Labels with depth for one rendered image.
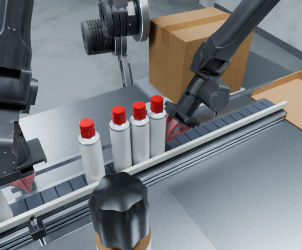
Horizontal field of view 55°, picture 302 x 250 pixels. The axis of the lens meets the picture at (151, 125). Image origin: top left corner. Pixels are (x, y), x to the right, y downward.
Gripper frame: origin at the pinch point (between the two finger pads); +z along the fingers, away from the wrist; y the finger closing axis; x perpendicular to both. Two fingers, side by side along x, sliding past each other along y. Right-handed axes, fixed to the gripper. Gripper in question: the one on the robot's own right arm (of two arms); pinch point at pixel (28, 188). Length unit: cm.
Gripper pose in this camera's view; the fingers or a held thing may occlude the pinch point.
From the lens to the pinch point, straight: 65.4
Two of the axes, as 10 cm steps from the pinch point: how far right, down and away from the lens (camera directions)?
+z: 0.1, 7.7, 6.4
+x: -5.0, -5.4, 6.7
